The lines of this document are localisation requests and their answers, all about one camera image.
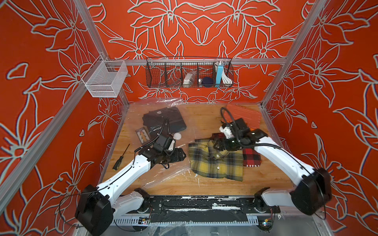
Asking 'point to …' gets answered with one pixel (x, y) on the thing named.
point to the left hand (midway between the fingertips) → (182, 156)
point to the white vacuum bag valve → (177, 136)
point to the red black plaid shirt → (251, 158)
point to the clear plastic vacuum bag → (187, 119)
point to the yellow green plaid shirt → (206, 160)
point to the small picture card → (142, 135)
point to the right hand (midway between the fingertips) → (215, 147)
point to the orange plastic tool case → (250, 114)
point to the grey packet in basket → (189, 78)
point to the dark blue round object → (207, 81)
